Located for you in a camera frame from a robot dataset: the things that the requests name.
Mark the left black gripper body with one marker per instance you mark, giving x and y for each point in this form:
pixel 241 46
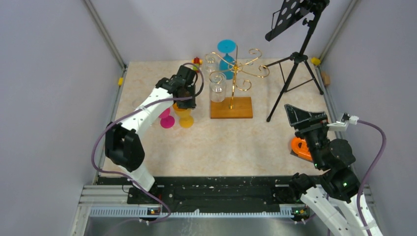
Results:
pixel 188 103

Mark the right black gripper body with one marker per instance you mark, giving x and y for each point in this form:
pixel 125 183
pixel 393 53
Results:
pixel 315 131

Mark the yellow wine glass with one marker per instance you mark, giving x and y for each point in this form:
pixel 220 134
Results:
pixel 185 118

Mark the magenta wine glass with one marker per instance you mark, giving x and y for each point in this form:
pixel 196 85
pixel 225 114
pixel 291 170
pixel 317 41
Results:
pixel 166 119

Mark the clear glass front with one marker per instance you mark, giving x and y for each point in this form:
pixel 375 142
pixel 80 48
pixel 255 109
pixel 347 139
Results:
pixel 217 87

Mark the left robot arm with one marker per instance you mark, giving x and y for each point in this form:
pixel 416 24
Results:
pixel 123 144

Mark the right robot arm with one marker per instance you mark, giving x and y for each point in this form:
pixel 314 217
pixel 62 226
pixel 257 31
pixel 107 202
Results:
pixel 337 200

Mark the blue wine glass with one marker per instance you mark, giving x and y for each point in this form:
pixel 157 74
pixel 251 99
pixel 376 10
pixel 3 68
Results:
pixel 226 46

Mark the orange tape dispenser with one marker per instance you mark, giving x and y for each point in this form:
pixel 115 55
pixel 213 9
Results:
pixel 299 149

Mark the colourful toy car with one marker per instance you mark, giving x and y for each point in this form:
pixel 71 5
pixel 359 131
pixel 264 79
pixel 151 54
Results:
pixel 198 61

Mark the clear hanging glass back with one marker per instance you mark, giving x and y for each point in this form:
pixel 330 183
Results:
pixel 210 63

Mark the yellow corner clamp right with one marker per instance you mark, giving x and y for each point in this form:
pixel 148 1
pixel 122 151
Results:
pixel 315 61

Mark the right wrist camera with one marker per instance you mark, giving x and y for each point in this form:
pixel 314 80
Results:
pixel 342 124

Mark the gold wire glass rack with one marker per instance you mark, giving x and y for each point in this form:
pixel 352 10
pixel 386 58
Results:
pixel 233 107

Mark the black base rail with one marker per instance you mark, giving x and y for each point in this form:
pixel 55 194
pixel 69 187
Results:
pixel 240 195

